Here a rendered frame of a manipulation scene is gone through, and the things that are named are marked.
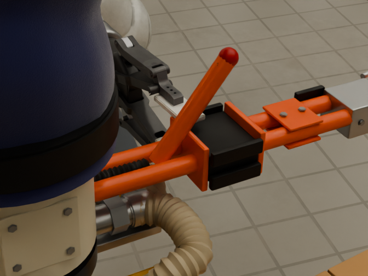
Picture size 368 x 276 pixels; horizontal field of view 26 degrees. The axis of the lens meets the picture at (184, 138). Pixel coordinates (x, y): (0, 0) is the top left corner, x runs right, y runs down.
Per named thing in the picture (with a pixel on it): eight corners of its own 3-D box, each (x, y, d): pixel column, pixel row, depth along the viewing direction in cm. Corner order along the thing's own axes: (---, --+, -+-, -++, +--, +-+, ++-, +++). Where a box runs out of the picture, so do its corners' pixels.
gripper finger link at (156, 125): (111, 86, 107) (110, 93, 108) (152, 147, 101) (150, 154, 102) (136, 78, 108) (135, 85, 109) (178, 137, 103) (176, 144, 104)
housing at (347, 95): (349, 141, 102) (354, 111, 99) (317, 116, 107) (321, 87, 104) (391, 128, 105) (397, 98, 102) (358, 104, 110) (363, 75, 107)
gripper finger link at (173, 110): (174, 93, 99) (174, 88, 99) (205, 120, 94) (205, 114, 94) (153, 100, 98) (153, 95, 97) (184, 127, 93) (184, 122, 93)
